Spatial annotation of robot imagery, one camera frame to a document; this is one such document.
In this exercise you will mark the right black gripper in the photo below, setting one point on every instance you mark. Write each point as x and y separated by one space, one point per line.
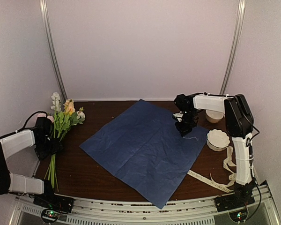
185 130

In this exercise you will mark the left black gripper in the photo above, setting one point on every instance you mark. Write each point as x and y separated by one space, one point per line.
56 146

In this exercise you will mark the blue wrapping paper sheet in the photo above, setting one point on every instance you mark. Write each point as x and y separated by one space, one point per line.
143 148

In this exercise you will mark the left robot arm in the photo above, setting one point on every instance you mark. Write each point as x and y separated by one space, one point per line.
38 137

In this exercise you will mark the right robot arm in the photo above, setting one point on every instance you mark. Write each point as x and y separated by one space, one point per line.
239 125

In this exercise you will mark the plain white bowl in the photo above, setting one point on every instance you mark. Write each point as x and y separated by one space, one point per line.
213 116

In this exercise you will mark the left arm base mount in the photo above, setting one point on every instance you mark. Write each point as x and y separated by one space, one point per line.
58 203

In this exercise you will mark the front aluminium rail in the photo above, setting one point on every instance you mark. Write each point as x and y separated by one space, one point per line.
201 211

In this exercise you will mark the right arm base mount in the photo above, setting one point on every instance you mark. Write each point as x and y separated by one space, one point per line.
231 202

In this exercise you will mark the left aluminium frame post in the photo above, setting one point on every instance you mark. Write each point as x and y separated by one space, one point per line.
53 56

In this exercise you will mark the aluminium frame post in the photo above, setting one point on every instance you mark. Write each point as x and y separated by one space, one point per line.
235 43
53 56

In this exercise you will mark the right aluminium frame post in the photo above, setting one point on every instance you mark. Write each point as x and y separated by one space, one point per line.
235 43

